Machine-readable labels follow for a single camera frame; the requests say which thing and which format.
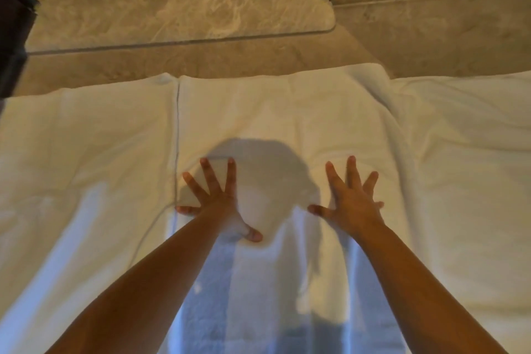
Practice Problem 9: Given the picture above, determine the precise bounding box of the dark glass door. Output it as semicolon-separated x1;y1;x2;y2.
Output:
0;0;40;97

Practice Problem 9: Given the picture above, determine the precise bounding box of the person's left forearm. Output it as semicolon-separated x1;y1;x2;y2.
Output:
45;212;237;354

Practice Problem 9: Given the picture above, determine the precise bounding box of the person's right hand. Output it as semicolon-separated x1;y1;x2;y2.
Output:
308;155;384;238

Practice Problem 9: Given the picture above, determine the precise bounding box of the person's right forearm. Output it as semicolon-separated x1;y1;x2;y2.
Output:
352;221;509;354

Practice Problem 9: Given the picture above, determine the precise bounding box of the person's left hand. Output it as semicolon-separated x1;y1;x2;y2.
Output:
175;157;263;243

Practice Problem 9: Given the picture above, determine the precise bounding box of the white towel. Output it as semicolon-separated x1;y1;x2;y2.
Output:
0;62;531;354

